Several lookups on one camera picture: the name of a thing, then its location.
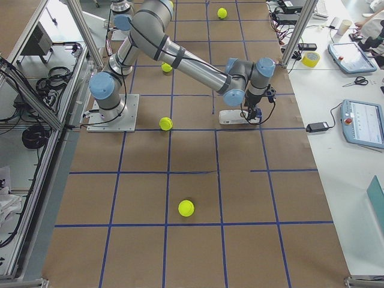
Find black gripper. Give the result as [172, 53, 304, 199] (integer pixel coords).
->
[244, 91, 262, 122]

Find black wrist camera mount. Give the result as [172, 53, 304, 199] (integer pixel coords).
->
[265, 85, 276, 103]

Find brown paper table cover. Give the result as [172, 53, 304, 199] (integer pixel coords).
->
[41, 0, 352, 288]

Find near yellow tennis ball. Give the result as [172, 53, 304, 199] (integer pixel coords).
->
[178, 199, 195, 217]

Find yellow tape roll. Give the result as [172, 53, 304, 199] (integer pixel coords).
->
[302, 52, 320, 68]

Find yellow tennis ball between bases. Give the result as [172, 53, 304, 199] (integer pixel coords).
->
[161, 62, 173, 73]

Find middle yellow tennis ball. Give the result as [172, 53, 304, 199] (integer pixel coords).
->
[159, 117, 173, 131]

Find teal board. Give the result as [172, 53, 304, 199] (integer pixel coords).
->
[367, 175, 384, 231]

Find yellow tennis ball far side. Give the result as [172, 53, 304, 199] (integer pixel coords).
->
[217, 7, 227, 19]

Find black handled scissors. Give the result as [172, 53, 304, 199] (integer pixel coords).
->
[343, 76, 368, 87]

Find paper cup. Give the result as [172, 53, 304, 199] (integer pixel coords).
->
[337, 19, 352, 36]

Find black power adapter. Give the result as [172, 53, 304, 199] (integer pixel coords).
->
[305, 122, 329, 133]

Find black remote device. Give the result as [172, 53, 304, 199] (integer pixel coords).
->
[298, 43, 317, 51]

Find white blue tennis ball can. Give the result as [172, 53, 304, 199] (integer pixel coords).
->
[219, 109, 262, 125]

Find grey metal box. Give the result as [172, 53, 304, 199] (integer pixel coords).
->
[20, 22, 53, 64]

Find black cable coil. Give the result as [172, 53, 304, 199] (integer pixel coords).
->
[22, 124, 49, 150]

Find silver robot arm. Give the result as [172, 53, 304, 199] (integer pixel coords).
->
[110, 0, 134, 31]
[89, 1, 275, 125]

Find aluminium frame post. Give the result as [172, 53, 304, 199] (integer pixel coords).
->
[280, 0, 318, 68]

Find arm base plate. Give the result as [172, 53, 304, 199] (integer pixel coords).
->
[111, 29, 129, 42]
[86, 94, 140, 133]

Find near teach pendant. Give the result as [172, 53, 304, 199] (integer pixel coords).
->
[340, 100, 383, 149]

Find teach pendant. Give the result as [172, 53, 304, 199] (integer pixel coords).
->
[328, 42, 377, 74]
[340, 100, 383, 149]

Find far teach pendant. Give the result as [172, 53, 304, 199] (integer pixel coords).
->
[328, 42, 377, 74]

